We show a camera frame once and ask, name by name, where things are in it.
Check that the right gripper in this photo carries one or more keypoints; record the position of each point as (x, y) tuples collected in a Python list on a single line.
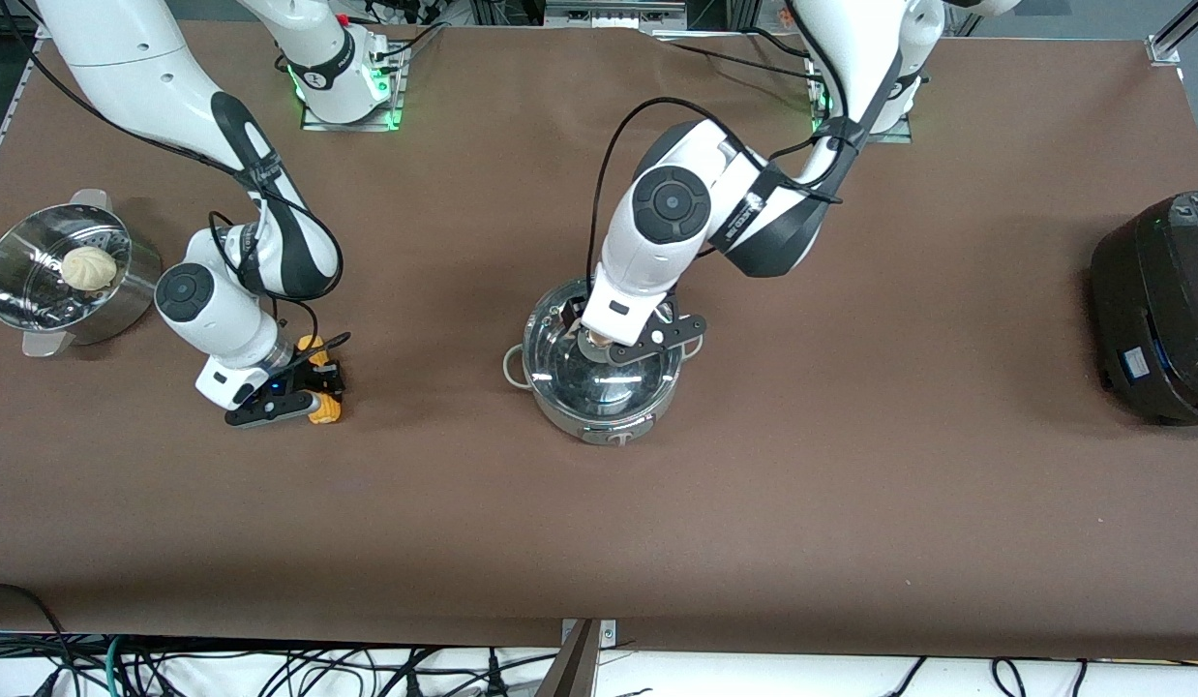
[(315, 368)]

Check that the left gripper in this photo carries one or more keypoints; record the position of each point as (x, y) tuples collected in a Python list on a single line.
[(567, 317)]

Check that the yellow corn cob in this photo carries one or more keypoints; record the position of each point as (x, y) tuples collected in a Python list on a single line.
[(325, 411)]

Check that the glass pot lid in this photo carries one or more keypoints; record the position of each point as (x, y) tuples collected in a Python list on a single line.
[(599, 387)]

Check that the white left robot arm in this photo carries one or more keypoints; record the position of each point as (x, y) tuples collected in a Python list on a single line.
[(672, 203)]

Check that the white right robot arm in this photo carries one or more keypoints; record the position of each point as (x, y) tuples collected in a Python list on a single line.
[(125, 58)]

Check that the steel cooking pot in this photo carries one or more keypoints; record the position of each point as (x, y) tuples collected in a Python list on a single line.
[(609, 433)]

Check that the steel steamer pot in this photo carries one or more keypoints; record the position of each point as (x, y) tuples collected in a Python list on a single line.
[(125, 300)]

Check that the white steamed bun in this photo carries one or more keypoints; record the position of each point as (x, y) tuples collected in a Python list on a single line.
[(88, 268)]

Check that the perforated steel steamer plate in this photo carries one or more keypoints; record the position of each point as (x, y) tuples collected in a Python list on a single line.
[(101, 237)]

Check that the black rice cooker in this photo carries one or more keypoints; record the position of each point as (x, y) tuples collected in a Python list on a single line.
[(1160, 310)]

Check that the aluminium corner profile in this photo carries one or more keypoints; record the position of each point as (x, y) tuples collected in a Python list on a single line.
[(1175, 34)]

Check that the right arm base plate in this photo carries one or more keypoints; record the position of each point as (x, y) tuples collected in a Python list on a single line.
[(352, 126)]

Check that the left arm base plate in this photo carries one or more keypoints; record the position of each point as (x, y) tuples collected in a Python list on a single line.
[(889, 137)]

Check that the aluminium frame post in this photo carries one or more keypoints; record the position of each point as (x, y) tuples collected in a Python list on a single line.
[(575, 663)]

